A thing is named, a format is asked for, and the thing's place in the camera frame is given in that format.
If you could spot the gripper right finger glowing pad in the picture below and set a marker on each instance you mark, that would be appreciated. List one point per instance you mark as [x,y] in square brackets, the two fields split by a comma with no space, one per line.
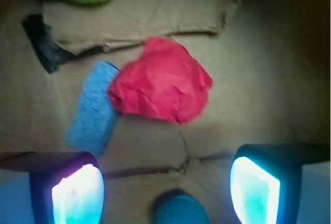
[281,183]

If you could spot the blue felt ball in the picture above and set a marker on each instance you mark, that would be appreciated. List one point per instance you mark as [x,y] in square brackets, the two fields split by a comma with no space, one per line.
[177,206]

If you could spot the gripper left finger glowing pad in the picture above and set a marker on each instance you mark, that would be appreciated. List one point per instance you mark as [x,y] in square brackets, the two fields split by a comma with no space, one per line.
[63,187]

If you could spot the blue sponge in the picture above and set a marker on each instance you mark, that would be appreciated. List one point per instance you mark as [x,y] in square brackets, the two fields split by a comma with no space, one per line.
[95,118]

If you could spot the crumpled red paper ball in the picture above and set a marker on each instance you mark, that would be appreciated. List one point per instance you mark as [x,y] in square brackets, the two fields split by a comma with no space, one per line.
[165,83]

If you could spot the brown paper bag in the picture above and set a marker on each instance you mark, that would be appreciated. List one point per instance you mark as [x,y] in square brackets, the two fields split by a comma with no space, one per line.
[271,73]

